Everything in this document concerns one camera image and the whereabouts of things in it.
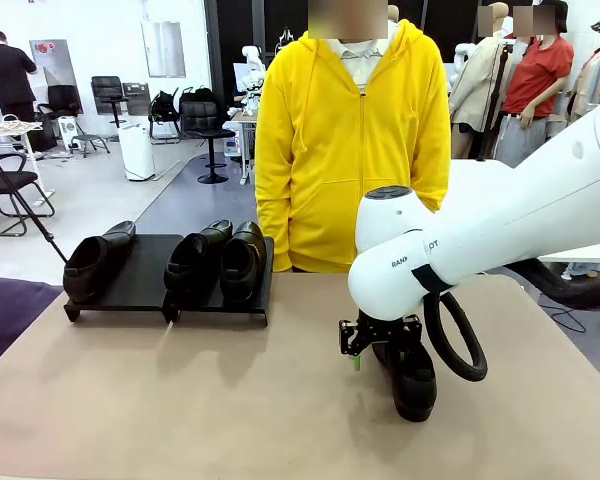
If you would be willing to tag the bare beige mannequin head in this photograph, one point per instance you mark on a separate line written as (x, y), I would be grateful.
(393, 12)

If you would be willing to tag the black mesh office chair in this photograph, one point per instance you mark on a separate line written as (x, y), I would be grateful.
(162, 115)

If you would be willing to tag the person in yellow hoodie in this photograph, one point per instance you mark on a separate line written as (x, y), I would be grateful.
(350, 150)

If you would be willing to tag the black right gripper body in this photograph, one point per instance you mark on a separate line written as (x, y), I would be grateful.
(382, 329)

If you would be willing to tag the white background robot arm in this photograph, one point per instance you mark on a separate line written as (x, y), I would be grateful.
(252, 60)
(462, 55)

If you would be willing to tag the person's right forearm yellow sleeve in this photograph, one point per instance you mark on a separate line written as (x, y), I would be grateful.
(272, 225)

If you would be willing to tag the white air purifier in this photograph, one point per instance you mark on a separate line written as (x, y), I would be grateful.
(136, 152)

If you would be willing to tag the black box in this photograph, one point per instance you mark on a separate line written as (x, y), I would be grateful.
(137, 92)

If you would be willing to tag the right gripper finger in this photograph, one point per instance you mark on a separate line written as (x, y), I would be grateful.
(409, 341)
(354, 347)

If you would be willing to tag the person's left forearm yellow sleeve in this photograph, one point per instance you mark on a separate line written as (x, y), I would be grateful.
(435, 175)

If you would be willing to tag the thin black rod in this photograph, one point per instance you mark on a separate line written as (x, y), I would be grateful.
(30, 210)

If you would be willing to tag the small white appliance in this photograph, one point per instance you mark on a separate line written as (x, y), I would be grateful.
(67, 130)

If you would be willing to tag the white desk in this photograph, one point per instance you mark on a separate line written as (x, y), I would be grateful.
(10, 127)

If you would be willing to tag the grey wall cabinet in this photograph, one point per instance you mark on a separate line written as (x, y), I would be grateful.
(163, 50)

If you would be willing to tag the black high-back stool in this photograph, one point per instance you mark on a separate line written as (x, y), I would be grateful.
(110, 95)

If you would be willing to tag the black leather loafer shoe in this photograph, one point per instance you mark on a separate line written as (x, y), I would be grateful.
(192, 265)
(95, 265)
(415, 387)
(242, 265)

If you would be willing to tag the black shoe stand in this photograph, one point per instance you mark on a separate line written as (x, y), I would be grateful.
(140, 270)
(215, 306)

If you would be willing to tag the white table with legs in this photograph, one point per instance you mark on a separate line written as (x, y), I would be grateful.
(475, 167)

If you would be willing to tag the black backpack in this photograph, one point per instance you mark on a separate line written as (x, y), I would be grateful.
(195, 94)

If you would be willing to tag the grey board with red sign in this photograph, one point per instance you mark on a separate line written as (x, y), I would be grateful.
(55, 60)

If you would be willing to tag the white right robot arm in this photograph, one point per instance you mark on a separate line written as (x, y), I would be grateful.
(480, 240)

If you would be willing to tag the man in black clothes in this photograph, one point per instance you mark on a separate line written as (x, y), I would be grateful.
(10, 75)

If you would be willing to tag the black bar stool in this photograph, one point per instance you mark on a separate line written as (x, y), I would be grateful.
(207, 130)

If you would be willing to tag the mannequin in beige jacket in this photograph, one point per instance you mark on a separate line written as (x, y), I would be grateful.
(472, 85)

